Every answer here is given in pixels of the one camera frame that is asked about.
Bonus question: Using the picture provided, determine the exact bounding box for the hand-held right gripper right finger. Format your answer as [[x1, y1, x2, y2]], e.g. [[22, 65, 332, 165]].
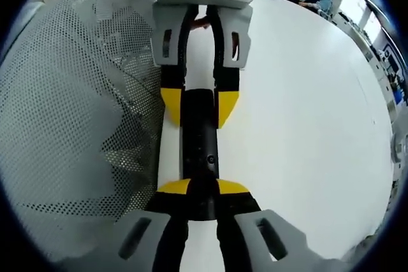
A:
[[215, 178, 317, 272]]

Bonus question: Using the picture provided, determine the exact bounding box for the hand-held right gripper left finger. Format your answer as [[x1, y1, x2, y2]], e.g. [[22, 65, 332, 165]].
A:
[[117, 178, 193, 272]]

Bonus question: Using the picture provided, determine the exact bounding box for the black remote control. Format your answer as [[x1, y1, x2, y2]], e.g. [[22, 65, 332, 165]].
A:
[[179, 88, 221, 222]]

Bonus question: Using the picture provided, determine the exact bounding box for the person's left hand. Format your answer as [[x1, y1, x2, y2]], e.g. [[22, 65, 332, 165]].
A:
[[190, 17, 212, 30]]

